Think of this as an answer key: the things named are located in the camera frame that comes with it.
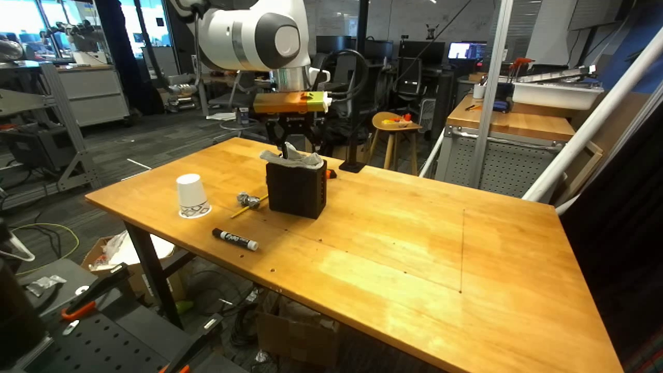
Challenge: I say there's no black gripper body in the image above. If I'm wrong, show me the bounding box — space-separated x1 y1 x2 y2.
263 113 327 152

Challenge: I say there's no white terry cloth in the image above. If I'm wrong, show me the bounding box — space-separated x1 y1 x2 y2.
259 138 327 171

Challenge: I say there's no black perforated box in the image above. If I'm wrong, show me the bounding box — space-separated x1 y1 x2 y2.
263 157 330 221

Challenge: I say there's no cardboard box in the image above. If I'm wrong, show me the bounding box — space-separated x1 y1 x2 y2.
258 309 341 373

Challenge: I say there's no small metal binder clip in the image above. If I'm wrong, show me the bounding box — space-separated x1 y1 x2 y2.
235 191 263 209

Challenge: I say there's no black office chair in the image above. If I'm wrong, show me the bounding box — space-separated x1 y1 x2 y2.
310 45 374 143

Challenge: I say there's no yellow pencil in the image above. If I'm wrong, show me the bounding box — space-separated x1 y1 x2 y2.
230 195 271 221

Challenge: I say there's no black pole stand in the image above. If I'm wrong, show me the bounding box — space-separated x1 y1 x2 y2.
338 0 374 177

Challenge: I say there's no red and yellow toy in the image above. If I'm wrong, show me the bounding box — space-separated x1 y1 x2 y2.
377 115 411 131

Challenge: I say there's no black marker pen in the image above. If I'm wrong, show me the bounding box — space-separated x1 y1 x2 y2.
210 226 263 255

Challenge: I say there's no round wooden stool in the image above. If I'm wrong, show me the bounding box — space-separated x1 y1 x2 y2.
369 109 425 177

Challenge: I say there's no white paper cup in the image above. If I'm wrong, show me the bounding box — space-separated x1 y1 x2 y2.
174 173 214 221

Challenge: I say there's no computer monitor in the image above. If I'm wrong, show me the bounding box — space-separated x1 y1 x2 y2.
446 39 490 64

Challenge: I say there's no white storage cabinet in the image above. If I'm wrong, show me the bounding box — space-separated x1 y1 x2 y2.
57 64 132 128

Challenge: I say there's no white metal pole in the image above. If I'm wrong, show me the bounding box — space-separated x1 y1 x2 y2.
471 0 519 191
520 26 663 206

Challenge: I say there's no wooden top workbench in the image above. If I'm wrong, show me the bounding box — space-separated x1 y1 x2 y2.
434 91 606 204

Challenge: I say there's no grey metal shelf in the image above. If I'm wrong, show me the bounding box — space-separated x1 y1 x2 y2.
0 56 97 212

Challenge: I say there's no white tray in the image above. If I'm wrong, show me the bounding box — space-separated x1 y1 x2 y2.
510 77 607 115

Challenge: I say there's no orange handled clamp tool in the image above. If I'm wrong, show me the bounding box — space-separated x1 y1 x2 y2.
58 273 134 326

